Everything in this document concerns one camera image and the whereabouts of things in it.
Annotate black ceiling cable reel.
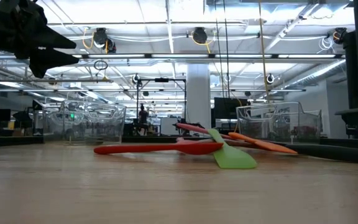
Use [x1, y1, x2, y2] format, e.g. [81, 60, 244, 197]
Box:
[191, 26, 211, 54]
[333, 27, 348, 45]
[92, 27, 117, 54]

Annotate white building column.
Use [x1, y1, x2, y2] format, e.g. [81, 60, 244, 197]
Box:
[186, 63, 211, 133]

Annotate clear plastic bin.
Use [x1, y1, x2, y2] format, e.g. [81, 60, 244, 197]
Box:
[236, 101, 323, 141]
[42, 100, 127, 144]

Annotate green silicone spatula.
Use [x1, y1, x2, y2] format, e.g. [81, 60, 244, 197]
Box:
[206, 128, 258, 170]

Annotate yellow hanging cable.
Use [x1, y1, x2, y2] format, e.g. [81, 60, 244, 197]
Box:
[257, 0, 272, 105]

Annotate black background frame rig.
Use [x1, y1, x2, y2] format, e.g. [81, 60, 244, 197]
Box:
[135, 77, 188, 138]

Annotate person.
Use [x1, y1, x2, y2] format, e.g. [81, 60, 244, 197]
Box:
[137, 104, 150, 136]

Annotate red silicone spoon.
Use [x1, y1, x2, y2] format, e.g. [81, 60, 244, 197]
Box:
[93, 141, 225, 156]

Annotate black background monitor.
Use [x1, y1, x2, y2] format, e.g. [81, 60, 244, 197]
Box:
[213, 97, 250, 124]

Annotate orange silicone spatula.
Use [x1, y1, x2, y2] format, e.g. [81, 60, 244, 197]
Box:
[227, 132, 298, 155]

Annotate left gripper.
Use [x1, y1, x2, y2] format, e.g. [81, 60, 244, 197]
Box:
[0, 0, 80, 79]

